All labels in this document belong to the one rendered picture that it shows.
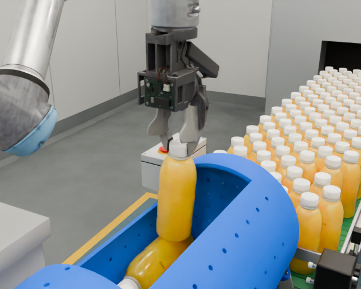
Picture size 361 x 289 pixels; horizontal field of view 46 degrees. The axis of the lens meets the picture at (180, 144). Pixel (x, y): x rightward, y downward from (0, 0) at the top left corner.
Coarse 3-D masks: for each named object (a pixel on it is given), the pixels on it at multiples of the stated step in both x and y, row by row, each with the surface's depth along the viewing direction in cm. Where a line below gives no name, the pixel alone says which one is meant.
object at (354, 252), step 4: (356, 228) 103; (360, 228) 103; (352, 232) 102; (356, 232) 101; (360, 232) 101; (352, 236) 102; (356, 236) 102; (360, 236) 101; (352, 240) 102; (356, 240) 102; (360, 240) 102; (356, 244) 103; (356, 248) 103; (352, 252) 105; (356, 252) 104; (356, 256) 104
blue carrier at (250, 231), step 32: (224, 160) 78; (224, 192) 84; (256, 192) 72; (128, 224) 79; (192, 224) 91; (224, 224) 62; (256, 224) 66; (288, 224) 74; (96, 256) 72; (128, 256) 80; (192, 256) 55; (224, 256) 58; (256, 256) 63; (288, 256) 74; (32, 288) 47; (64, 288) 46; (96, 288) 46; (160, 288) 49; (192, 288) 51; (224, 288) 55; (256, 288) 61
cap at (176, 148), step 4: (172, 140) 74; (176, 140) 74; (172, 144) 72; (176, 144) 73; (180, 144) 73; (184, 144) 73; (172, 148) 72; (176, 148) 72; (180, 148) 72; (184, 148) 72; (172, 152) 72; (176, 152) 72; (180, 152) 72; (184, 152) 72; (176, 156) 72; (180, 156) 72; (184, 156) 72
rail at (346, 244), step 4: (360, 200) 115; (360, 204) 113; (360, 208) 111; (356, 212) 109; (360, 212) 113; (356, 216) 108; (356, 220) 107; (352, 224) 104; (356, 224) 109; (352, 228) 103; (348, 232) 101; (348, 236) 99; (348, 240) 98; (344, 244) 96; (348, 244) 100; (344, 248) 95; (344, 252) 95
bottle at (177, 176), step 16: (176, 160) 73; (192, 160) 74; (160, 176) 75; (176, 176) 73; (192, 176) 74; (160, 192) 76; (176, 192) 74; (192, 192) 75; (160, 208) 77; (176, 208) 75; (192, 208) 77; (160, 224) 78; (176, 224) 77; (176, 240) 78
